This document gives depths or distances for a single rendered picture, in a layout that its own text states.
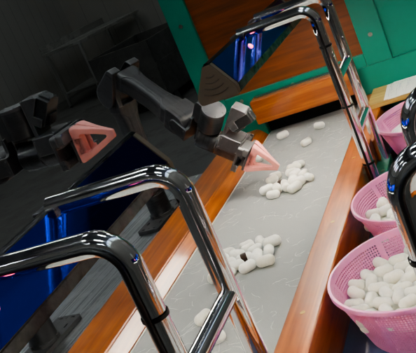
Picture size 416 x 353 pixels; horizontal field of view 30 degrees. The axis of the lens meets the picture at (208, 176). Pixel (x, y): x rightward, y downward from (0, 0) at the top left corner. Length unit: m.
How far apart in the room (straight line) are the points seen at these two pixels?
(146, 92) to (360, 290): 0.88
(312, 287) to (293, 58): 1.07
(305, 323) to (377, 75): 1.13
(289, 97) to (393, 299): 1.07
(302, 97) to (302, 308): 1.04
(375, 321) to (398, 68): 1.13
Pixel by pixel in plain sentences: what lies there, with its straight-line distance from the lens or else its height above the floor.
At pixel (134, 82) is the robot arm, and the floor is 1.06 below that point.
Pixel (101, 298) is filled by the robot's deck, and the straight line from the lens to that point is 1.81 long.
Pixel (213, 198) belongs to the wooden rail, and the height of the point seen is 0.76.
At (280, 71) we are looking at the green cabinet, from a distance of 2.19.
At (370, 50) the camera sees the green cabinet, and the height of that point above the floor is 0.88.
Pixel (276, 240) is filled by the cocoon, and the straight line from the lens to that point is 1.47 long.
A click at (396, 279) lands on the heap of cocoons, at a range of 1.22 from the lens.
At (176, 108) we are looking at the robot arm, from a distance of 1.84.
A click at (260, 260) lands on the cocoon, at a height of 0.76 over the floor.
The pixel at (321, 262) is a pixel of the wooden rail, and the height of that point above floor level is 0.77.
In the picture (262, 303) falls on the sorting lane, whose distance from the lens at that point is 1.29.
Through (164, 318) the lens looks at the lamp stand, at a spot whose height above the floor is 1.03.
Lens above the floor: 1.30
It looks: 16 degrees down
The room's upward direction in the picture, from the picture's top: 23 degrees counter-clockwise
